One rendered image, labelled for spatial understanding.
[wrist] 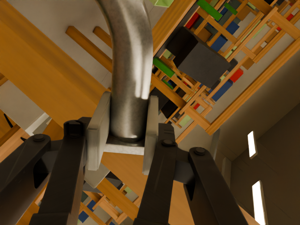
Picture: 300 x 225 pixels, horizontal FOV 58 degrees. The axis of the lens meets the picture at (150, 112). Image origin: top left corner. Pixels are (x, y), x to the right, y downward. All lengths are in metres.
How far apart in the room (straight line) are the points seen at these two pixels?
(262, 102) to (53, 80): 10.03
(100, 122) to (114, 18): 0.07
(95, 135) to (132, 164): 0.36
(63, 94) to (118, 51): 0.36
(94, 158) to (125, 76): 0.06
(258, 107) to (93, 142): 10.33
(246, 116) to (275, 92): 1.30
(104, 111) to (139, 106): 0.03
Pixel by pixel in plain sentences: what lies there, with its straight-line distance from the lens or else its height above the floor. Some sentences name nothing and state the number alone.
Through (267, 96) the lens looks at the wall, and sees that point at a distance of 10.39.
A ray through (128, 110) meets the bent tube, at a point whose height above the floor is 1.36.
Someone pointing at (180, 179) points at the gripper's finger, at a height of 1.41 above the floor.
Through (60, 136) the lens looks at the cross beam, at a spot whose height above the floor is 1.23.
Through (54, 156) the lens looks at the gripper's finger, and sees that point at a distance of 0.16.
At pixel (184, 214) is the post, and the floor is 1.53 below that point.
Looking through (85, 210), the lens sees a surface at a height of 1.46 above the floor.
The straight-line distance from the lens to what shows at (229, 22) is 6.93.
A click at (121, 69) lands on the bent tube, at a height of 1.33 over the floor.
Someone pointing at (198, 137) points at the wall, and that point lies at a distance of 10.93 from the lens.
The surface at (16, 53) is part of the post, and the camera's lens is 0.59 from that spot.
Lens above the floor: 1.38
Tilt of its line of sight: 2 degrees down
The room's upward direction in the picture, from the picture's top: 131 degrees clockwise
